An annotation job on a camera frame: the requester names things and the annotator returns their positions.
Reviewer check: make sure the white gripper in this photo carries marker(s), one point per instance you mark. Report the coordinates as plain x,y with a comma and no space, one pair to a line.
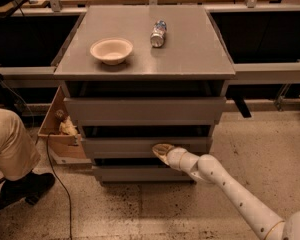
175,157

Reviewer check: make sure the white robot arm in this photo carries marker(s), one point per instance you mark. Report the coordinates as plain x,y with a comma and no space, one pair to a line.
264,222

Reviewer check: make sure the grey top drawer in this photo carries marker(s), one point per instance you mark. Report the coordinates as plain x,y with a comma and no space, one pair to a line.
142,111

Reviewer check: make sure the black shoe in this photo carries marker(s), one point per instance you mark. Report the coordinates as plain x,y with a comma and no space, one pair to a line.
31,187

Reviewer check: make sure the silver soda can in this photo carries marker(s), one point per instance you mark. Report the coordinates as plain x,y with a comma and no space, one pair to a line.
157,38

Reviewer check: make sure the white paper bowl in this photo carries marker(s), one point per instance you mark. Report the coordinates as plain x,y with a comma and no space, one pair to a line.
111,51

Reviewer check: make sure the person leg beige trousers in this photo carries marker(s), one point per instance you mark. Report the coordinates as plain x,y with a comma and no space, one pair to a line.
18,153

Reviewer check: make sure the wooden box with toys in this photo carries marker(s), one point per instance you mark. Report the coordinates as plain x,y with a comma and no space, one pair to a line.
64,148

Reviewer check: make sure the grey drawer cabinet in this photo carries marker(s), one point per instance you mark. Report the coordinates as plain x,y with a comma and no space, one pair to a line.
140,169

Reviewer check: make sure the grey drawer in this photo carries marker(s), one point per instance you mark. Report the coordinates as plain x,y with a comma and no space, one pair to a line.
137,141
142,111

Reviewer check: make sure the grey metal rail frame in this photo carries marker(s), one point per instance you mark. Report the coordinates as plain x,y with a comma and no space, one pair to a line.
270,72

